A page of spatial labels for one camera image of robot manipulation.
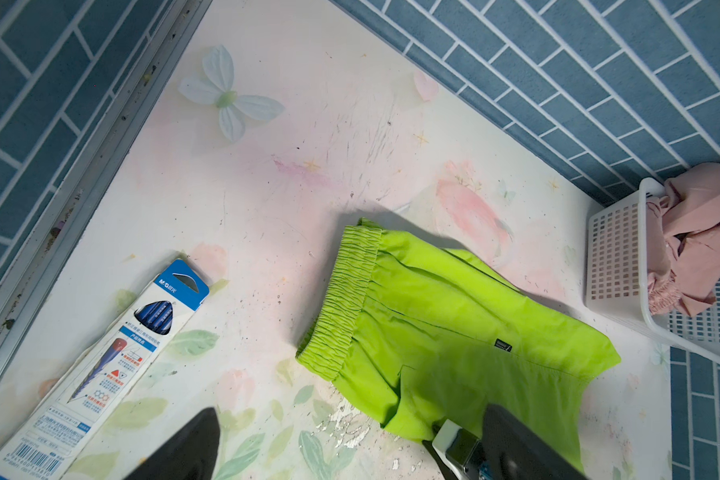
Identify lime green shorts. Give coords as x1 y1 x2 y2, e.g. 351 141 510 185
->
296 219 620 467

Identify white plastic basket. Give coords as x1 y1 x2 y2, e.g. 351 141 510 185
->
584 178 720 365

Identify blue white pen box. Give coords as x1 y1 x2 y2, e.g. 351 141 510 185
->
0 258 210 480

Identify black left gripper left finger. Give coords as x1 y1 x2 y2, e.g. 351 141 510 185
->
126 408 221 480

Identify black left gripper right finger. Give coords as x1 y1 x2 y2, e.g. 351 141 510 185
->
482 404 586 480

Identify pink shorts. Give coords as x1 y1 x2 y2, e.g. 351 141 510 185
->
646 163 720 316

